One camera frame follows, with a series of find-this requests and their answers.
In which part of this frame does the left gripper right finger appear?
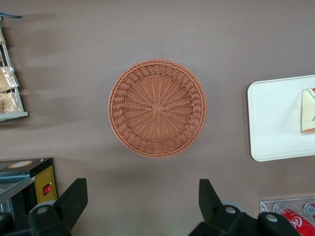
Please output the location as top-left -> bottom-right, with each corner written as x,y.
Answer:
189,178 -> 301,236

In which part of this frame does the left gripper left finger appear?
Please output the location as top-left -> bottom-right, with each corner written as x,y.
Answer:
0,178 -> 89,236

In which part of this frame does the round brown wicker basket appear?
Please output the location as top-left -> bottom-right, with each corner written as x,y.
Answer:
107,58 -> 208,159

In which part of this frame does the triangular sandwich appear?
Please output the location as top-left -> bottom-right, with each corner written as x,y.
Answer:
300,86 -> 315,135

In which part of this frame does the clear bagged pastry pack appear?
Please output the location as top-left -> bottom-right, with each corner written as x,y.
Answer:
0,91 -> 22,115
0,66 -> 20,93

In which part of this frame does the cream plastic tray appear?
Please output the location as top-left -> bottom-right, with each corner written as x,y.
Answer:
247,74 -> 315,162

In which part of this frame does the clear acrylic bottle rack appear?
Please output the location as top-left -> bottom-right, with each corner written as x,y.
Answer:
259,196 -> 315,236

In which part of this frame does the grey wire tray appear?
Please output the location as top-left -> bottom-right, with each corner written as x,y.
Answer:
0,26 -> 29,122

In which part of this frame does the red cola bottle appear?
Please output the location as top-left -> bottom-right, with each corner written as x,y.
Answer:
271,202 -> 315,236
303,202 -> 315,217

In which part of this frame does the blue flat strip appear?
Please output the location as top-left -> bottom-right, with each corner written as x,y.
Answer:
0,12 -> 23,19

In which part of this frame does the black machine with yellow panel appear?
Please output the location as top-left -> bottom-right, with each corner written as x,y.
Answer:
0,157 -> 59,215

